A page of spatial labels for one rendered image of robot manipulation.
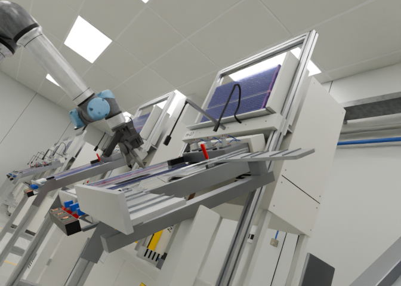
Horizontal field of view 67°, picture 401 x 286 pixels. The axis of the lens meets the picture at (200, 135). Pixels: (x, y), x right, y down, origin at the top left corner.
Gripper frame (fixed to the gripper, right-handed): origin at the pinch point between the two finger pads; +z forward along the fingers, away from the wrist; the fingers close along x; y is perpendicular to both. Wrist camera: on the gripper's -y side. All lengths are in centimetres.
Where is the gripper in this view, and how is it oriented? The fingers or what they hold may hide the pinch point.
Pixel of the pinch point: (136, 169)
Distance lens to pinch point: 133.5
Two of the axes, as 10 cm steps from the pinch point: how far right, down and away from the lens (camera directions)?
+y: 7.2, -4.5, 5.3
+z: 4.2, 8.9, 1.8
